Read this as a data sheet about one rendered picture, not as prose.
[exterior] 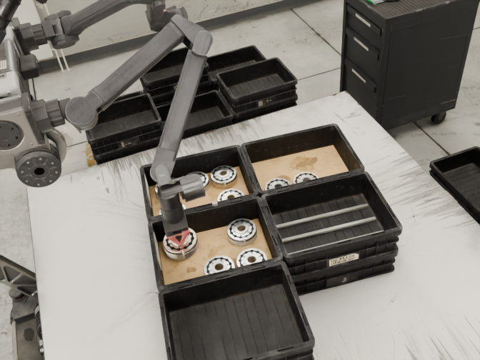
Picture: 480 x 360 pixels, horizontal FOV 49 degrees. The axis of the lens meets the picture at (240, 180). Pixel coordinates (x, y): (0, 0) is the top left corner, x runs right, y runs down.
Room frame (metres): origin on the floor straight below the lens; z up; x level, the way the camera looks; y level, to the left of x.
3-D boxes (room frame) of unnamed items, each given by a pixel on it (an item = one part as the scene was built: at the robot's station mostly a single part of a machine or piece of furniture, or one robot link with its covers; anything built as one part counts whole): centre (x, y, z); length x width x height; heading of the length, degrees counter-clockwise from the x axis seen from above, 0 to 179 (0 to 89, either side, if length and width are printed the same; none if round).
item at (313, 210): (1.20, -0.28, 0.87); 0.40 x 0.30 x 0.11; 99
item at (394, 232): (1.20, -0.28, 0.92); 0.40 x 0.30 x 0.02; 99
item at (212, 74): (3.00, -0.05, 0.31); 0.40 x 0.30 x 0.34; 106
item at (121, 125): (2.40, 0.61, 0.37); 0.40 x 0.30 x 0.45; 106
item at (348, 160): (1.50, -0.24, 0.87); 0.40 x 0.30 x 0.11; 99
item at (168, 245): (1.06, 0.20, 1.04); 0.10 x 0.10 x 0.01
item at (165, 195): (1.05, 0.19, 1.22); 0.07 x 0.06 x 0.07; 106
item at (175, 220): (1.05, 0.20, 1.16); 0.10 x 0.07 x 0.07; 10
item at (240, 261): (1.09, -0.01, 0.86); 0.10 x 0.10 x 0.01
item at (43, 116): (1.19, 0.49, 1.45); 0.09 x 0.08 x 0.12; 16
